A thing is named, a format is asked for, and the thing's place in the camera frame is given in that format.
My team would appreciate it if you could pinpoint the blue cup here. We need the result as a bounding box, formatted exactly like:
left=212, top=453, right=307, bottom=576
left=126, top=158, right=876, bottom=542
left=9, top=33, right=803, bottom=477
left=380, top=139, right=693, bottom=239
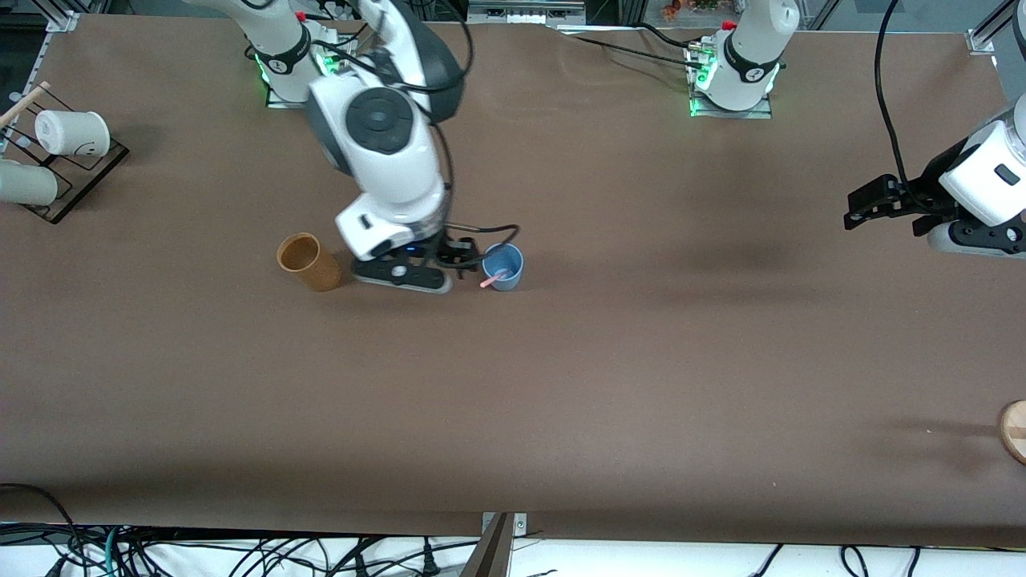
left=482, top=243, right=525, bottom=293

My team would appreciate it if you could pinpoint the brown cylindrical cup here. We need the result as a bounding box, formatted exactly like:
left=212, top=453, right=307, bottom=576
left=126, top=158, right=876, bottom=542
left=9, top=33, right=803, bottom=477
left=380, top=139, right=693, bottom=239
left=277, top=232, right=344, bottom=293

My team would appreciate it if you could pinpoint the white cup with face print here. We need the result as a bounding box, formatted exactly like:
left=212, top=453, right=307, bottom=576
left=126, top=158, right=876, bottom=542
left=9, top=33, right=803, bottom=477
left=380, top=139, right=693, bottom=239
left=34, top=109, right=111, bottom=159

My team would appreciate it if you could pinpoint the plain white cup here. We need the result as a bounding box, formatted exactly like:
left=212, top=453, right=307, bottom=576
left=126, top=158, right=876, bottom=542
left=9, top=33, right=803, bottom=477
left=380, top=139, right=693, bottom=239
left=0, top=159, right=60, bottom=208

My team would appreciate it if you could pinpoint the grey metal box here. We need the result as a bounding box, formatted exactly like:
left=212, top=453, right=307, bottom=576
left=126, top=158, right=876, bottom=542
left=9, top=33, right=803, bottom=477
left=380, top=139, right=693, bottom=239
left=467, top=0, right=588, bottom=25

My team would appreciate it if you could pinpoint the round wooden disc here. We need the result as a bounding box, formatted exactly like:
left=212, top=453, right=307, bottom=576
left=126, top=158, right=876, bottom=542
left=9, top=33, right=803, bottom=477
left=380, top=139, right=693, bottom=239
left=997, top=399, right=1026, bottom=466

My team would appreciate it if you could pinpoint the dark support beam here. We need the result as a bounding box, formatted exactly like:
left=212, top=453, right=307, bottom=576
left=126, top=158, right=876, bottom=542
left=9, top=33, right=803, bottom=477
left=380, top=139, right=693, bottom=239
left=460, top=513, right=514, bottom=577

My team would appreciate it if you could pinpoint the wooden stick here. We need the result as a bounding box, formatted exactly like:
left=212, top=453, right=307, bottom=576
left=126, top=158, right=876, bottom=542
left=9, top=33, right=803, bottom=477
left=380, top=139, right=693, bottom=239
left=0, top=81, right=51, bottom=129

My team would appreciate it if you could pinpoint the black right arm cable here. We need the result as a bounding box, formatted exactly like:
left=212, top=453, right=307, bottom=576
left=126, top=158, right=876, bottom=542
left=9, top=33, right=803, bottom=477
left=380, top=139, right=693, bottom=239
left=321, top=0, right=523, bottom=265

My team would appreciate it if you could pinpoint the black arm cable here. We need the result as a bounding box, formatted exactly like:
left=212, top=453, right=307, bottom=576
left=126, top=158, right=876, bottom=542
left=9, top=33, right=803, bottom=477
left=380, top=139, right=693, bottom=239
left=875, top=0, right=937, bottom=213
left=321, top=0, right=523, bottom=265

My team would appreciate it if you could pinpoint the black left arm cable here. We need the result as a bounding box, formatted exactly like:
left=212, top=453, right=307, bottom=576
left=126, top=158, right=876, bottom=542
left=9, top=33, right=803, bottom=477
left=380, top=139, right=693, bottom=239
left=875, top=0, right=937, bottom=213

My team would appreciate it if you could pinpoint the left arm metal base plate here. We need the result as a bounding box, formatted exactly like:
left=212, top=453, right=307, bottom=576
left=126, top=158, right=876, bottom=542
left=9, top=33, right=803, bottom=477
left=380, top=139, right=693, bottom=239
left=684, top=42, right=775, bottom=120

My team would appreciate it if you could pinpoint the aluminium frame profile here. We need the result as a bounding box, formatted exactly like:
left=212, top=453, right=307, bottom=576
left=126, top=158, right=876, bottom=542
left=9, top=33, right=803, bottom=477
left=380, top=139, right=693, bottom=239
left=45, top=0, right=84, bottom=34
left=966, top=0, right=1026, bottom=55

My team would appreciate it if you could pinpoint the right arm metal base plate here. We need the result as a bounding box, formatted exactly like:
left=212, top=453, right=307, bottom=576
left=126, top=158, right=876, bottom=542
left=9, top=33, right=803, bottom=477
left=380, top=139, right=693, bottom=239
left=264, top=34, right=356, bottom=110

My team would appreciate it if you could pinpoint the black cable on table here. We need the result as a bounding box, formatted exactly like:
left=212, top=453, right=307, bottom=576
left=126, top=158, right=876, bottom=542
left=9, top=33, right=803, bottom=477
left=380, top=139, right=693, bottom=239
left=553, top=22, right=706, bottom=73

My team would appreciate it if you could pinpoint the metal table bracket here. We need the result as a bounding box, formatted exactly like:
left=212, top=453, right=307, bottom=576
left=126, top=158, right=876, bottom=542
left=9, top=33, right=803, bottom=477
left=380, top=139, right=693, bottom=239
left=481, top=511, right=529, bottom=554

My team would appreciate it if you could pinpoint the black wire cup rack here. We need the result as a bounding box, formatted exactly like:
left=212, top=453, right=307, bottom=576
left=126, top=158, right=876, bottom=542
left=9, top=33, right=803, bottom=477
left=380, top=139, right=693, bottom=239
left=0, top=84, right=131, bottom=226

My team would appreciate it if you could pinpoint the black looped floor cable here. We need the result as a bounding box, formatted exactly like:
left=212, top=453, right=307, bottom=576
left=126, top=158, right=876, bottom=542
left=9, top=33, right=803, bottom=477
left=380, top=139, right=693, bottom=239
left=0, top=483, right=85, bottom=562

